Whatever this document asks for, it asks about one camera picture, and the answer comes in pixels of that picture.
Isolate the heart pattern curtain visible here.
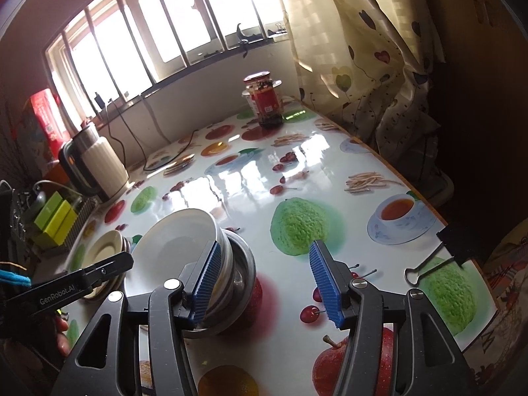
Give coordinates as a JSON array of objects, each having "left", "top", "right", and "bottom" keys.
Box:
[{"left": 283, "top": 0, "right": 444, "bottom": 165}]

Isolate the upper green box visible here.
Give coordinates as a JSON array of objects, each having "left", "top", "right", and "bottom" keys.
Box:
[{"left": 34, "top": 191, "right": 69, "bottom": 232}]

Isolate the red label sauce jar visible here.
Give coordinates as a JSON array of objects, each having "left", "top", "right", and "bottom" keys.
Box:
[{"left": 244, "top": 71, "right": 283, "bottom": 129}]

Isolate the red snack package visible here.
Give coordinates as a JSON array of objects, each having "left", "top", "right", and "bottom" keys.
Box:
[{"left": 29, "top": 88, "right": 71, "bottom": 160}]

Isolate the black white zigzag box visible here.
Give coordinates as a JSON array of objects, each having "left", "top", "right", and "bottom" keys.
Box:
[{"left": 44, "top": 198, "right": 98, "bottom": 256}]

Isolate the white striped bowl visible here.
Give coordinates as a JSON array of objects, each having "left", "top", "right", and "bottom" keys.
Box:
[
  {"left": 124, "top": 208, "right": 220, "bottom": 297},
  {"left": 207, "top": 228, "right": 235, "bottom": 315}
]

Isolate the beige plate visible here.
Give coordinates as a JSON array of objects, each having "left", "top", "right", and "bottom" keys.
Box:
[
  {"left": 85, "top": 238, "right": 130, "bottom": 301},
  {"left": 82, "top": 230, "right": 125, "bottom": 302},
  {"left": 93, "top": 238, "right": 133, "bottom": 300}
]

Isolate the left hand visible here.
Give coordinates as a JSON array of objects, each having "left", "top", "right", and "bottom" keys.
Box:
[{"left": 54, "top": 315, "right": 71, "bottom": 357}]

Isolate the black power cable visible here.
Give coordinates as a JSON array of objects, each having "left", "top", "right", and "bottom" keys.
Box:
[{"left": 98, "top": 96, "right": 199, "bottom": 172}]

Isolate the fruit print tablecloth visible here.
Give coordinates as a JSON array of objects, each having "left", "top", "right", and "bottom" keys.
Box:
[{"left": 67, "top": 102, "right": 497, "bottom": 395}]

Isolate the white electric kettle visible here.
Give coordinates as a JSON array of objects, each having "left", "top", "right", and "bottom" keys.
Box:
[{"left": 58, "top": 122, "right": 129, "bottom": 203}]

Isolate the lower yellow-green box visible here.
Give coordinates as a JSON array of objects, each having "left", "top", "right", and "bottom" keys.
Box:
[{"left": 33, "top": 200, "right": 78, "bottom": 250}]

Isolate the window frame with bars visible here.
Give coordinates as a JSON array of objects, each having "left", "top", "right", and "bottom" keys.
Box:
[{"left": 46, "top": 0, "right": 286, "bottom": 128}]

